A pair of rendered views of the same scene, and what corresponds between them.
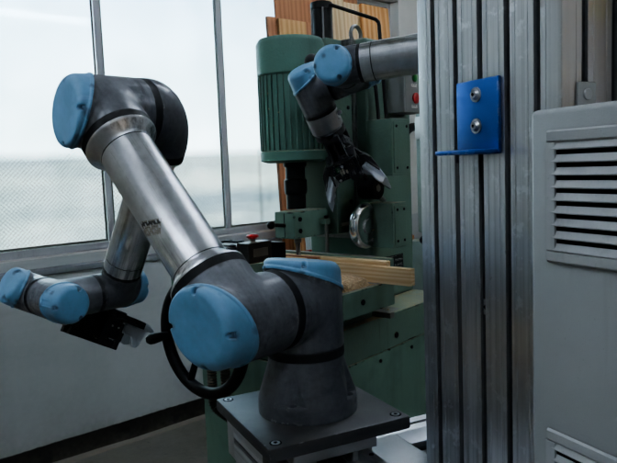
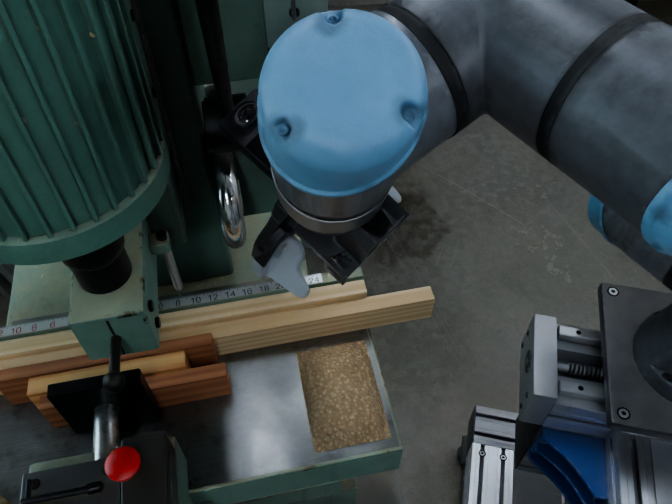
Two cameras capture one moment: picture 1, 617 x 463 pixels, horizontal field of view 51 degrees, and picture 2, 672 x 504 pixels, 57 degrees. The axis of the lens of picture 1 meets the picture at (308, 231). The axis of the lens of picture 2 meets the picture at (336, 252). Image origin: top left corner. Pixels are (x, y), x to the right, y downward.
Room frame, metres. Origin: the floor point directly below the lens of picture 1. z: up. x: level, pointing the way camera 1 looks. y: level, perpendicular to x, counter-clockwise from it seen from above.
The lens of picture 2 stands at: (1.31, 0.18, 1.55)
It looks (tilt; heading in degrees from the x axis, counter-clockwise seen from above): 51 degrees down; 308
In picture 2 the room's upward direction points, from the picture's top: straight up
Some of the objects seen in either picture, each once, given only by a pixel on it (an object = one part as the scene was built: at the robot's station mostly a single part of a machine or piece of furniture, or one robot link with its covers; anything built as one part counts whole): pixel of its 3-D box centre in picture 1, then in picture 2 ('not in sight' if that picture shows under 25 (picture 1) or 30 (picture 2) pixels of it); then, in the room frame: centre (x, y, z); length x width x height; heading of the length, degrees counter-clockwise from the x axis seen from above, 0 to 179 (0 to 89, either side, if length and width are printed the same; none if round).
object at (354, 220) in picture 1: (364, 226); (228, 197); (1.72, -0.15, 1.02); 0.12 x 0.03 x 0.12; 140
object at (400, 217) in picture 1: (387, 224); (250, 162); (1.74, -0.21, 1.02); 0.09 x 0.07 x 0.12; 50
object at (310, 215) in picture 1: (302, 225); (120, 284); (1.72, 0.01, 1.03); 0.14 x 0.07 x 0.09; 140
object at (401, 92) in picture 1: (404, 84); not in sight; (1.86, -0.29, 1.40); 0.10 x 0.06 x 0.16; 140
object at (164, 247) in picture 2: (325, 233); (166, 262); (1.72, -0.04, 1.00); 0.02 x 0.02 x 0.10; 50
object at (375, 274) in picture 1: (310, 267); (178, 346); (1.68, 0.00, 0.92); 0.61 x 0.02 x 0.04; 50
